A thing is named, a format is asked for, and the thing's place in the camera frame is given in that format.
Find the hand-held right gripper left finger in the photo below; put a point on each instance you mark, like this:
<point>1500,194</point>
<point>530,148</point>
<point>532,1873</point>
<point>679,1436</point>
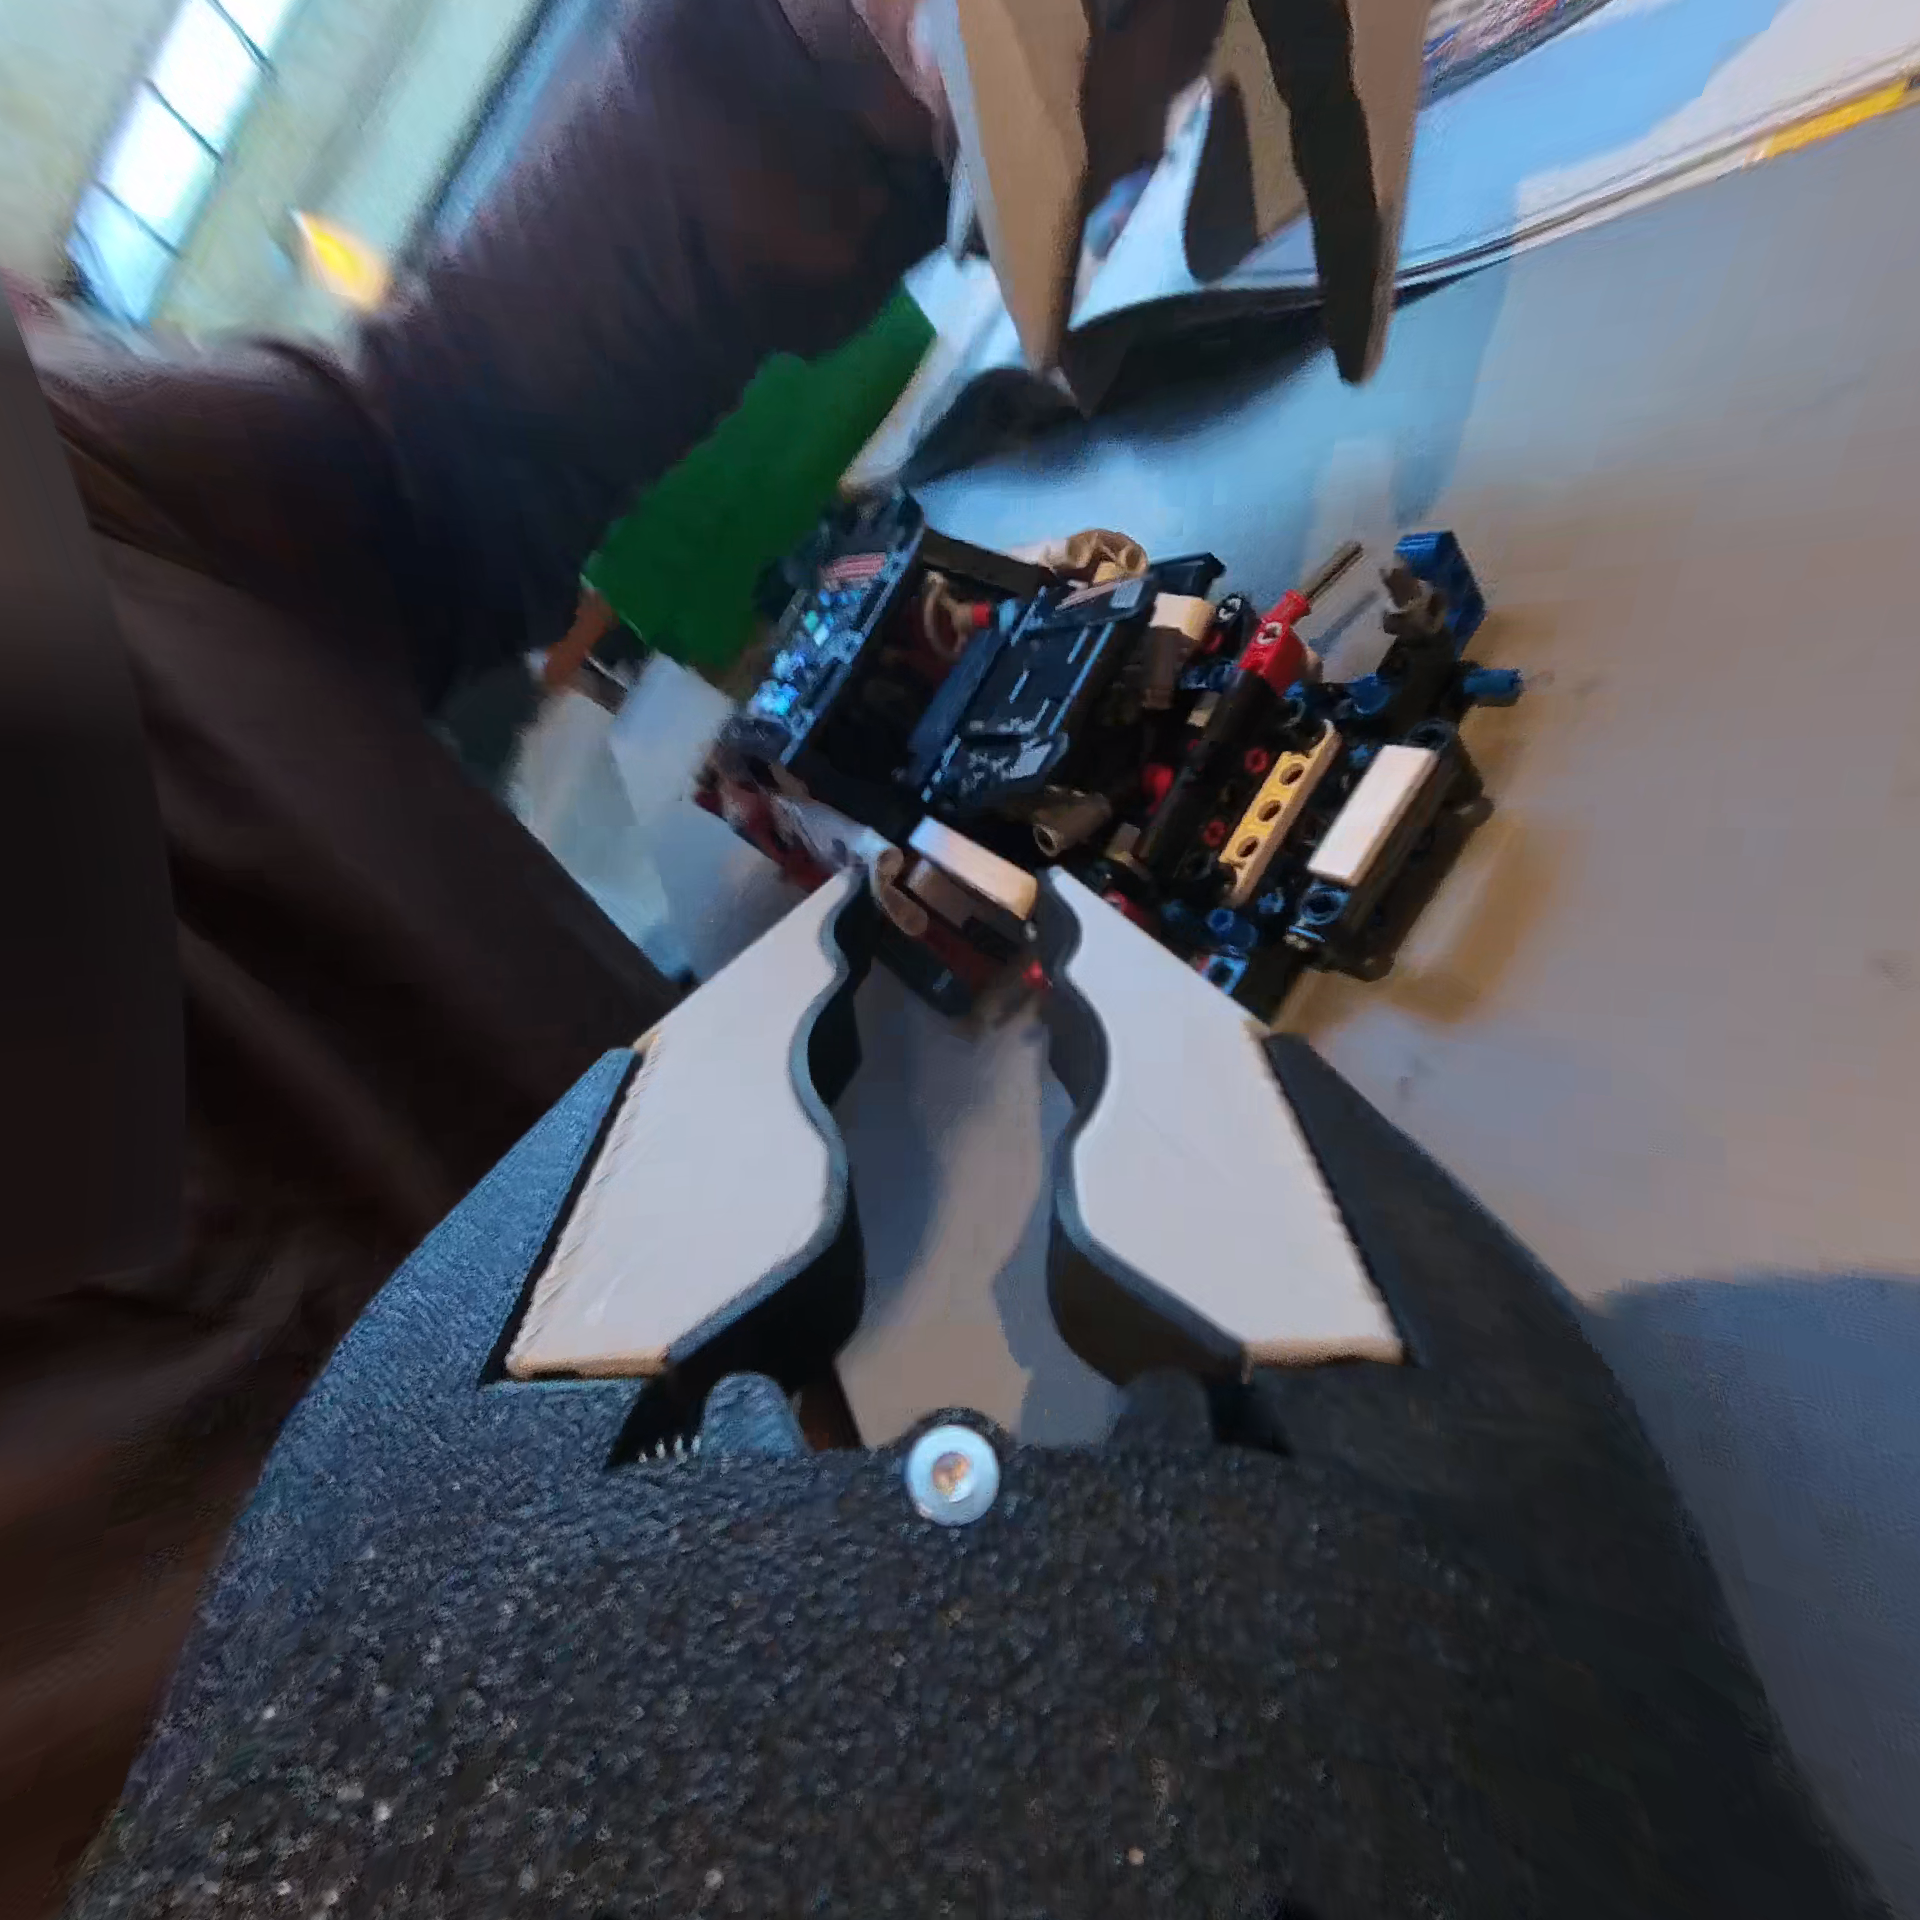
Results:
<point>705,1184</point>

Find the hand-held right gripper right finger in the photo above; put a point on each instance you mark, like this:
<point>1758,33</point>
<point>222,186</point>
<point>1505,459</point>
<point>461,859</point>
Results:
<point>1214,1184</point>

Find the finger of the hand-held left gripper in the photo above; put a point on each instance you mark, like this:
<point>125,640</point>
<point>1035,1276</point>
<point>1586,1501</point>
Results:
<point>1358,180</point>
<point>1020,180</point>

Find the red white toy race car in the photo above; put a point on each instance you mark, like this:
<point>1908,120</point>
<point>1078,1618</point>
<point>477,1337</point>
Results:
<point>1142,750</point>

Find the person's left forearm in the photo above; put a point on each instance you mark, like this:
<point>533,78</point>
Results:
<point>629,299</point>

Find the open toy instruction booklet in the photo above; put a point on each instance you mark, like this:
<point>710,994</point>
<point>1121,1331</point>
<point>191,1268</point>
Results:
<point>1577,148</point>

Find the green plastic bin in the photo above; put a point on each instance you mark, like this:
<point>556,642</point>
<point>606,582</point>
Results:
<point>750,509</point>

